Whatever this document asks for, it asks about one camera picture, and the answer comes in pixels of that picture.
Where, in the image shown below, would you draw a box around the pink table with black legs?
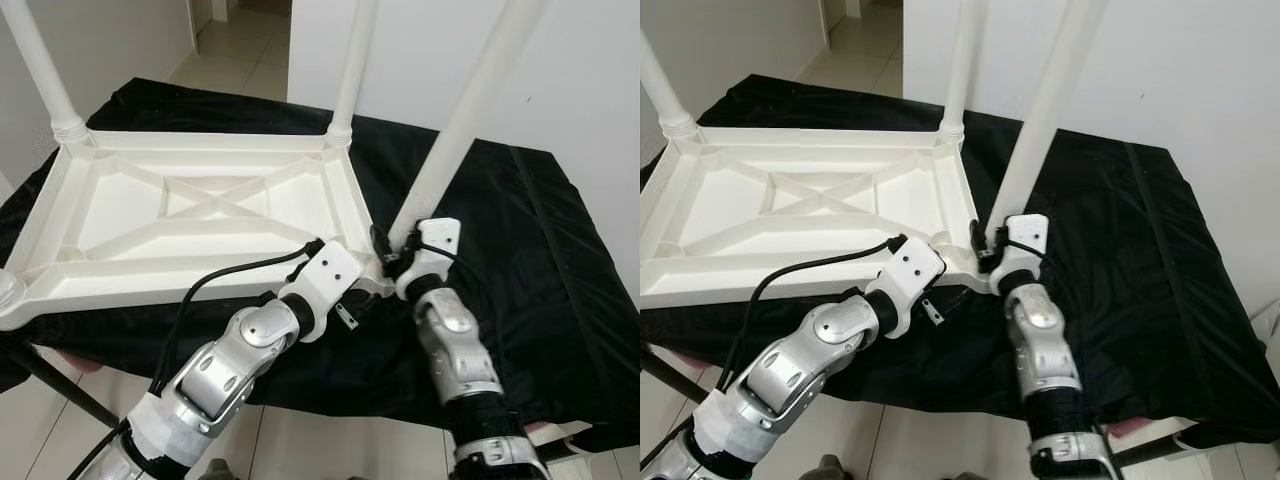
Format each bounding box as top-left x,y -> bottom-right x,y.
0,340 -> 601,456
640,345 -> 1221,466

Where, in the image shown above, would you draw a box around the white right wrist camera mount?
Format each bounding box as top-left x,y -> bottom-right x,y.
395,217 -> 463,301
990,213 -> 1051,296

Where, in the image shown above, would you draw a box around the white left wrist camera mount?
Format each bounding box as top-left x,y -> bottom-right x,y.
865,235 -> 948,339
278,240 -> 363,343

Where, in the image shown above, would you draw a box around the black table cloth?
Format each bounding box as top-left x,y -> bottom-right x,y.
0,78 -> 641,451
640,75 -> 1280,449

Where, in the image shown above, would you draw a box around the white plastic children table top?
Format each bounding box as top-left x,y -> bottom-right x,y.
640,125 -> 991,311
0,128 -> 396,331

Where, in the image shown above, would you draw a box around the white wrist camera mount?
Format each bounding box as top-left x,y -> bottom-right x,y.
990,213 -> 1051,296
278,240 -> 363,343
865,235 -> 948,339
395,217 -> 463,301

